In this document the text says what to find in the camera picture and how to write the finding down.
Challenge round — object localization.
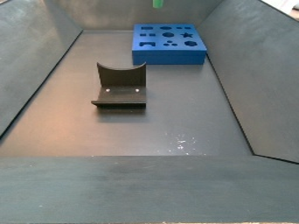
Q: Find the green oval cylinder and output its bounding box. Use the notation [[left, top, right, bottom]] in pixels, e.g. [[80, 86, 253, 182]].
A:
[[153, 0, 164, 9]]

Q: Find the black curved cradle fixture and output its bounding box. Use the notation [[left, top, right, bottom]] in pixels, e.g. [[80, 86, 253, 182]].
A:
[[91, 64, 147, 108]]

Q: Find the blue shape sorter block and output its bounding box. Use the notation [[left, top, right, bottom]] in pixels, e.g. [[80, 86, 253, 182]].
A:
[[132, 24, 207, 65]]

